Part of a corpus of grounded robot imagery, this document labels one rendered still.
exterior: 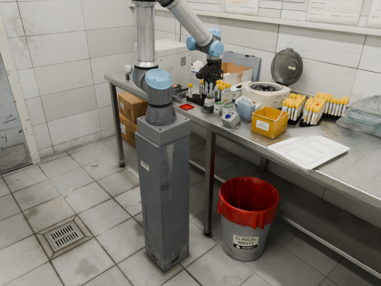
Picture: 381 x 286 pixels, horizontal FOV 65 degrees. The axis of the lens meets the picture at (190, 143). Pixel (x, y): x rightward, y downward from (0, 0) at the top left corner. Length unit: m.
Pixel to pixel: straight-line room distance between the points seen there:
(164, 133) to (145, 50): 0.39
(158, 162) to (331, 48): 1.16
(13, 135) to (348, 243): 2.70
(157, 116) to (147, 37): 0.36
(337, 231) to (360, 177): 0.71
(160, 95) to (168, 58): 0.65
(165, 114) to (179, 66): 0.70
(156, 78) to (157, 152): 0.34
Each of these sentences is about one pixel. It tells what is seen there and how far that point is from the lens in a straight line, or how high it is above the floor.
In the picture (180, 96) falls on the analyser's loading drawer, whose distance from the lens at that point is 1.88.
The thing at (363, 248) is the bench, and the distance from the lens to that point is 1.97.
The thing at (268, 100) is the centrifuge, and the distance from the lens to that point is 1.76.
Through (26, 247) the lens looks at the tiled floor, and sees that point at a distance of 2.36.
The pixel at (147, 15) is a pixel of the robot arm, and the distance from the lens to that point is 1.43.
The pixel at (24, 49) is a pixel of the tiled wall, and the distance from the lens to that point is 2.98.
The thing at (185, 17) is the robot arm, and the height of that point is 1.41.
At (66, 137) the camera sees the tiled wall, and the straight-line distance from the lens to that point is 3.30.
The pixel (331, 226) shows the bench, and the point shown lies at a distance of 2.03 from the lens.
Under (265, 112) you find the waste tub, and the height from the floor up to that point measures 0.94.
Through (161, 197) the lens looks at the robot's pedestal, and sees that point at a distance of 1.57.
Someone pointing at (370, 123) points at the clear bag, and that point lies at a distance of 1.74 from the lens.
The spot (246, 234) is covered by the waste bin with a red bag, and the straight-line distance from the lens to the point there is 1.85.
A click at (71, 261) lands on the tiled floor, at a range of 2.15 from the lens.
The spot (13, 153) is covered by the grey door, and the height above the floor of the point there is 0.17.
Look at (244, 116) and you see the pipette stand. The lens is 1.66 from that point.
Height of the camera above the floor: 1.55
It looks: 29 degrees down
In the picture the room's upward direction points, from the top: straight up
